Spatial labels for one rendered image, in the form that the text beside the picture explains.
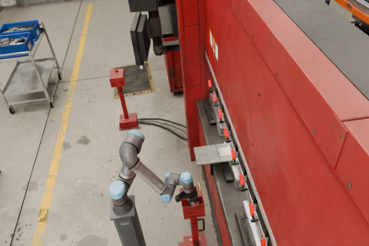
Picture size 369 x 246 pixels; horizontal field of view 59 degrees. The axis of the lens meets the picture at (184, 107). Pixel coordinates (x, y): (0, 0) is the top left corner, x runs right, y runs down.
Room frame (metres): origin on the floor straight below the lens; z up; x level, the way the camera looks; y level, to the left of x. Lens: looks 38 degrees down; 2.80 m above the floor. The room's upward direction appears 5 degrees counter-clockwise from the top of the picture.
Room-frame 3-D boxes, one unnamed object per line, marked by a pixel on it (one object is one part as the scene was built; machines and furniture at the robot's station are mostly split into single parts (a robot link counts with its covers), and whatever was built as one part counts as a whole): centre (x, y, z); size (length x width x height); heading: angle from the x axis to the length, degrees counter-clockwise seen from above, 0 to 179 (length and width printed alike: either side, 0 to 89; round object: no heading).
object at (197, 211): (1.48, 0.01, 0.75); 0.20 x 0.16 x 0.18; 5
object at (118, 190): (1.46, 0.52, 0.94); 0.13 x 0.12 x 0.14; 161
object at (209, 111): (2.30, -0.23, 0.89); 0.30 x 0.05 x 0.03; 4
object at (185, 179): (1.43, 0.03, 1.04); 0.09 x 0.08 x 0.11; 71
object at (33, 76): (4.19, 2.23, 0.47); 0.90 x 0.66 x 0.95; 5
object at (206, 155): (1.69, -0.18, 1.00); 0.26 x 0.18 x 0.01; 94
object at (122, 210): (1.45, 0.52, 0.82); 0.15 x 0.15 x 0.10
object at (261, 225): (0.93, -0.38, 1.26); 0.15 x 0.09 x 0.17; 4
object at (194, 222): (1.48, 0.01, 0.39); 0.05 x 0.05 x 0.54; 5
